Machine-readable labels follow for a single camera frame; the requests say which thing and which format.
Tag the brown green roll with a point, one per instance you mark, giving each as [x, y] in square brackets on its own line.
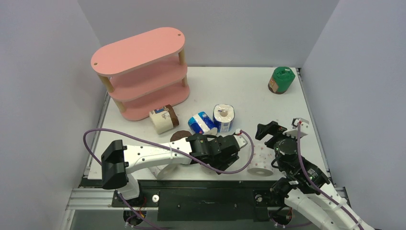
[179, 135]

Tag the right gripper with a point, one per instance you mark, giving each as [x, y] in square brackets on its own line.
[274, 134]

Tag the blue white roll lying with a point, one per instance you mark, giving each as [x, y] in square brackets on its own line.
[201, 123]

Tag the green wrapped roll far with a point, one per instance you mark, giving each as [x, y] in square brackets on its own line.
[281, 79]

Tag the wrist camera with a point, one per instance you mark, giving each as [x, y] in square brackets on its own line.
[242, 142]
[300, 128]

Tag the beige brown wrapped roll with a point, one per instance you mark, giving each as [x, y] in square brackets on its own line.
[164, 119]

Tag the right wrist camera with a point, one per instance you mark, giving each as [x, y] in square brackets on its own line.
[300, 128]

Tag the blue white roll upright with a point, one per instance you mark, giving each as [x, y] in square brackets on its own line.
[223, 117]

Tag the white dotted roll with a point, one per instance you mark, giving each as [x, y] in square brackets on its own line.
[260, 164]
[161, 171]

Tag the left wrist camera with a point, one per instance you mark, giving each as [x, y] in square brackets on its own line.
[242, 142]

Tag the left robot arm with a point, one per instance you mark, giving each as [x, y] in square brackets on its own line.
[119, 161]

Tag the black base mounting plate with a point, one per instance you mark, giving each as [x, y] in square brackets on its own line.
[174, 200]

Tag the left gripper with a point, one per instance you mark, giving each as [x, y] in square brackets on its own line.
[227, 161]

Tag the pink three-tier shelf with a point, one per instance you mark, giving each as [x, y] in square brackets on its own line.
[144, 72]

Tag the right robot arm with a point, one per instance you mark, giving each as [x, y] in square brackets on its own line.
[306, 188]

